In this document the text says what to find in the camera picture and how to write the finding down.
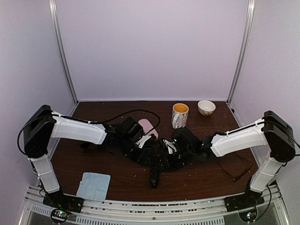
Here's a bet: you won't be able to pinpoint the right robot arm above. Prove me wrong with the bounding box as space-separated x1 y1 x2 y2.
159 111 297 207

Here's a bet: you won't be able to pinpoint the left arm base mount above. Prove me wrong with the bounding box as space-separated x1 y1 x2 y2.
43 191 84 224

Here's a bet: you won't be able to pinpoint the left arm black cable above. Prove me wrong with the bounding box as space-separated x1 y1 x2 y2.
16 109 162 158

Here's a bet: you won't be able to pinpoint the tortoise frame glasses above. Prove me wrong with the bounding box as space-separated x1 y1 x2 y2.
217 152 253 183

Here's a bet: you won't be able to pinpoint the patterned mug yellow inside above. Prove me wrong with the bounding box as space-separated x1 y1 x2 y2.
171 103 189 129

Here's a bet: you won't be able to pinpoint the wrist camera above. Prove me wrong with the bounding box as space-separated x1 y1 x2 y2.
160 139 179 155
136 134 157 149

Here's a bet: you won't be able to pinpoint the black glasses case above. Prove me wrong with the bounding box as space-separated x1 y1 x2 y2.
150 165 162 188

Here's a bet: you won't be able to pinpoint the white ceramic bowl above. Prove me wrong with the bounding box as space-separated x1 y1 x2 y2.
197 100 216 116

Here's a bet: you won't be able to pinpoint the front aluminium rail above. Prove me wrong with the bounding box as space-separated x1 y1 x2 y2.
17 185 292 225

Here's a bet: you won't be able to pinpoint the left blue cleaning cloth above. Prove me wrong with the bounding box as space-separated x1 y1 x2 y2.
76 172 111 202

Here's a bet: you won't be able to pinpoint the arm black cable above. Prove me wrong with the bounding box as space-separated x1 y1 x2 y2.
16 109 162 158
226 114 300 211

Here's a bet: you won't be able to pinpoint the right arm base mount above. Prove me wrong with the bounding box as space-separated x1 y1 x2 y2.
224 190 265 223

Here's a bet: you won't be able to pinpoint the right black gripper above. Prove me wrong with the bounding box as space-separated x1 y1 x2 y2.
153 147 195 171

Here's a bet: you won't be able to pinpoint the pink glasses case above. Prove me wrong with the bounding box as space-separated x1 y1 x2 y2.
138 119 158 140

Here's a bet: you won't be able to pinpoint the right aluminium frame post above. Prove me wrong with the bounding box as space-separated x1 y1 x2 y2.
226 0 255 105

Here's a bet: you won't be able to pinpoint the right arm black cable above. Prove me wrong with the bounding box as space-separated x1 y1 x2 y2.
226 114 300 211

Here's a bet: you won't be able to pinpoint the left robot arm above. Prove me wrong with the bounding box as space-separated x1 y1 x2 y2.
17 105 158 208

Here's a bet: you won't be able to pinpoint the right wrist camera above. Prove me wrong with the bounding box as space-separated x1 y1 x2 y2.
160 139 179 155

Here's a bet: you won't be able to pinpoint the thin black frame glasses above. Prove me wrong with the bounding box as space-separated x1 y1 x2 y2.
78 141 91 149

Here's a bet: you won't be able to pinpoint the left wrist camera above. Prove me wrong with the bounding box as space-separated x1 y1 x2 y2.
136 134 157 149

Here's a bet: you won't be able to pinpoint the aluminium frame post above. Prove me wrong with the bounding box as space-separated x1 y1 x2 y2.
226 0 255 105
49 0 79 105

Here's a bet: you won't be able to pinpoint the left aluminium frame post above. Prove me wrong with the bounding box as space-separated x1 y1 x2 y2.
49 0 79 105

